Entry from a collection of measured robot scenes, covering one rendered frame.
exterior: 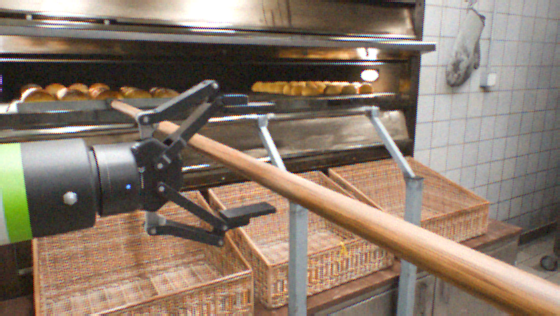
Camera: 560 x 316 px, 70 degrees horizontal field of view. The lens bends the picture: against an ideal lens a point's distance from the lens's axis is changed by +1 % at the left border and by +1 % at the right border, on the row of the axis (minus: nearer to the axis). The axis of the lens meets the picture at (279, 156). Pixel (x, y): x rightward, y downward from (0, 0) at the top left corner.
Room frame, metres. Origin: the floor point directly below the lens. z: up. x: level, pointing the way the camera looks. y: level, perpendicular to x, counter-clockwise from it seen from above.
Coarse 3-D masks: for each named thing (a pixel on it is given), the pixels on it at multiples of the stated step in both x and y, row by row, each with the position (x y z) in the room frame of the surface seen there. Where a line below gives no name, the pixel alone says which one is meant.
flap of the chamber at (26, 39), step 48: (0, 48) 1.21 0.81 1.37; (48, 48) 1.26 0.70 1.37; (96, 48) 1.32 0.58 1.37; (144, 48) 1.38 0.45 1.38; (192, 48) 1.44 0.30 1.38; (240, 48) 1.52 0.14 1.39; (288, 48) 1.60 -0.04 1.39; (336, 48) 1.70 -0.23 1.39; (384, 48) 1.82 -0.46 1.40; (432, 48) 1.99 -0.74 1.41
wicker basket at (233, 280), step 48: (192, 192) 1.47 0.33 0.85; (48, 240) 1.20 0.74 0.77; (96, 240) 1.27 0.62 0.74; (144, 240) 1.34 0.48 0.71; (192, 240) 1.41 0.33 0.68; (48, 288) 1.16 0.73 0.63; (96, 288) 1.22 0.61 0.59; (144, 288) 1.23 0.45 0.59; (192, 288) 0.99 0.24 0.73; (240, 288) 1.06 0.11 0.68
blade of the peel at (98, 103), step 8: (16, 104) 1.26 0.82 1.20; (24, 104) 1.27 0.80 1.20; (32, 104) 1.28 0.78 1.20; (40, 104) 1.29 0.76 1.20; (48, 104) 1.31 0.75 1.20; (56, 104) 1.32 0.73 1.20; (64, 104) 1.33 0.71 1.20; (72, 104) 1.34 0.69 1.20; (80, 104) 1.36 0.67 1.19; (88, 104) 1.37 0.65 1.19; (96, 104) 1.38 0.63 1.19; (104, 104) 1.40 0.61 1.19; (128, 104) 1.44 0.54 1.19; (136, 104) 1.45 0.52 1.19; (144, 104) 1.47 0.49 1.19; (152, 104) 1.48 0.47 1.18; (160, 104) 1.50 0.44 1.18
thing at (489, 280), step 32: (160, 128) 0.86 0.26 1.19; (224, 160) 0.58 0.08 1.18; (256, 160) 0.53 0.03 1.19; (288, 192) 0.44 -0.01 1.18; (320, 192) 0.40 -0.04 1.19; (352, 224) 0.35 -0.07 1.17; (384, 224) 0.32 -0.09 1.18; (416, 256) 0.29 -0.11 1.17; (448, 256) 0.27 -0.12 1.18; (480, 256) 0.26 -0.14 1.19; (480, 288) 0.24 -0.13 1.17; (512, 288) 0.23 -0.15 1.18; (544, 288) 0.22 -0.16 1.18
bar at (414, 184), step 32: (32, 128) 0.93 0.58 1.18; (64, 128) 0.96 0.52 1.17; (96, 128) 0.99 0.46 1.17; (128, 128) 1.03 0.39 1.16; (256, 128) 1.25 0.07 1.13; (384, 128) 1.46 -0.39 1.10; (416, 192) 1.29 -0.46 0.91; (288, 224) 1.07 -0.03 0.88; (416, 224) 1.30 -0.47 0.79; (288, 256) 1.07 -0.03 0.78; (288, 288) 1.07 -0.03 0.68
